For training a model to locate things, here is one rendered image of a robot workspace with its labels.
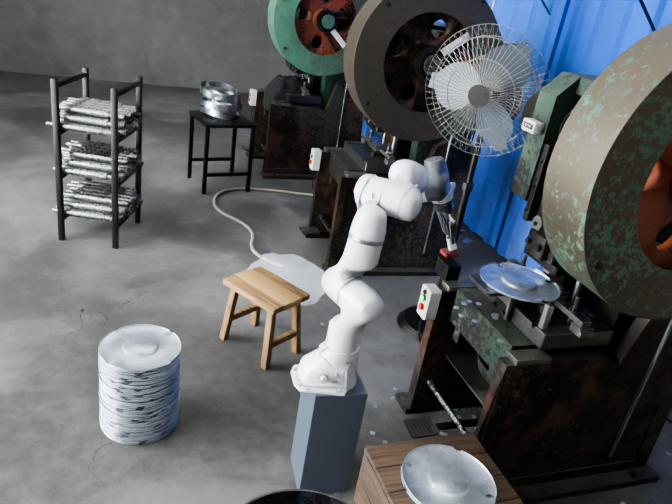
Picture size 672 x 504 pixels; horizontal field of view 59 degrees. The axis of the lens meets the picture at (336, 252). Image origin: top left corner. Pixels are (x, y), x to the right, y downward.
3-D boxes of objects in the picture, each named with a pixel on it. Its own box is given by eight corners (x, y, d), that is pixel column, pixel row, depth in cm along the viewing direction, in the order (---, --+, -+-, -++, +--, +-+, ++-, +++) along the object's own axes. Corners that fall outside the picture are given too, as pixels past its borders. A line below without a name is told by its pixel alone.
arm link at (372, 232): (373, 249, 175) (388, 192, 169) (326, 229, 182) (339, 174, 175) (400, 236, 191) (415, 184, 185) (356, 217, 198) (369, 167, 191)
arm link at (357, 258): (362, 246, 175) (328, 221, 188) (343, 319, 184) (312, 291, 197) (391, 245, 181) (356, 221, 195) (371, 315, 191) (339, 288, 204)
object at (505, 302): (479, 325, 210) (489, 292, 204) (460, 304, 222) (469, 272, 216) (537, 322, 219) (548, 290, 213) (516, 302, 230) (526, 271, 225)
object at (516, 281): (507, 304, 199) (508, 302, 199) (465, 264, 224) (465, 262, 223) (576, 301, 209) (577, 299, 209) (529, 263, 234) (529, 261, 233)
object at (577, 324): (579, 338, 202) (589, 312, 197) (549, 311, 216) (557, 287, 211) (593, 337, 204) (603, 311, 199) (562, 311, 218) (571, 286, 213)
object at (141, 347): (133, 382, 202) (133, 381, 202) (81, 346, 216) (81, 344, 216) (197, 349, 225) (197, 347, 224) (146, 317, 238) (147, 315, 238)
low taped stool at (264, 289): (217, 337, 292) (222, 278, 278) (253, 322, 309) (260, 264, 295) (266, 372, 273) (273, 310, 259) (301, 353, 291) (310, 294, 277)
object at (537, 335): (539, 350, 203) (545, 335, 200) (473, 284, 240) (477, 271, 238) (609, 345, 213) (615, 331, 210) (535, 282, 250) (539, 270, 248)
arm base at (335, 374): (296, 397, 191) (302, 362, 185) (287, 362, 207) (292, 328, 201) (362, 395, 197) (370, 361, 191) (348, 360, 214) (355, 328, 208)
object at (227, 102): (202, 194, 455) (208, 90, 421) (184, 174, 489) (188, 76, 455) (250, 192, 475) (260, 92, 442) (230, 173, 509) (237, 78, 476)
